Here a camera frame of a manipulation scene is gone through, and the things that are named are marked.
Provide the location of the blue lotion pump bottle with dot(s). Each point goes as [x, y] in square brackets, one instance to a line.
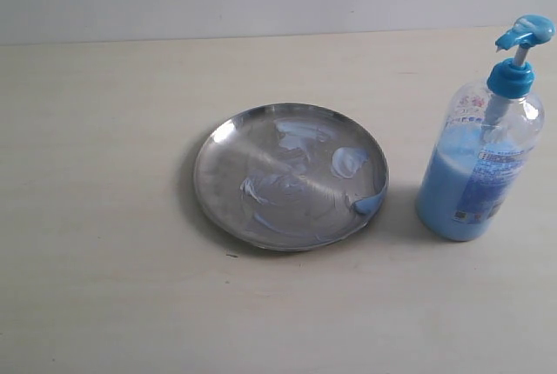
[490, 128]

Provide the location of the round steel plate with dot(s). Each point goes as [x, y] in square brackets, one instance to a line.
[264, 176]

